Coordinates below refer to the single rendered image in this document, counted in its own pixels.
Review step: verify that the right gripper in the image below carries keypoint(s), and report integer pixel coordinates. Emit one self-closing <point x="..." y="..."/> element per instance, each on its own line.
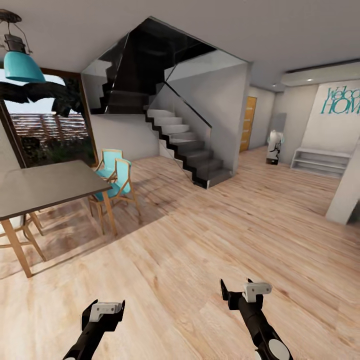
<point x="236" y="301"/>

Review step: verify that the breakfast table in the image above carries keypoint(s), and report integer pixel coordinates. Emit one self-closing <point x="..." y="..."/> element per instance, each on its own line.
<point x="32" y="189"/>

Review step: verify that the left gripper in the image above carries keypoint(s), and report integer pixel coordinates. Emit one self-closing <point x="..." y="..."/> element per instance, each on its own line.
<point x="107" y="323"/>

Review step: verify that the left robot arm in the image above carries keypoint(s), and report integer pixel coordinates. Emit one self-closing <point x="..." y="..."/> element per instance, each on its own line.
<point x="98" y="318"/>

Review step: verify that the door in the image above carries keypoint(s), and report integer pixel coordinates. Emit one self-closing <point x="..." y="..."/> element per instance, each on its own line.
<point x="247" y="123"/>

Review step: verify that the fixed window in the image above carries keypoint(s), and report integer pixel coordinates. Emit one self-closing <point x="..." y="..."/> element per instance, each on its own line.
<point x="50" y="121"/>

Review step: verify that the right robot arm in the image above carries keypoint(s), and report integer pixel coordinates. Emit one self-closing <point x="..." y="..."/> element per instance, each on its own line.
<point x="250" y="303"/>

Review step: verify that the room light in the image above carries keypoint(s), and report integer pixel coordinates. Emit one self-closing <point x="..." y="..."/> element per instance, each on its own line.
<point x="18" y="65"/>

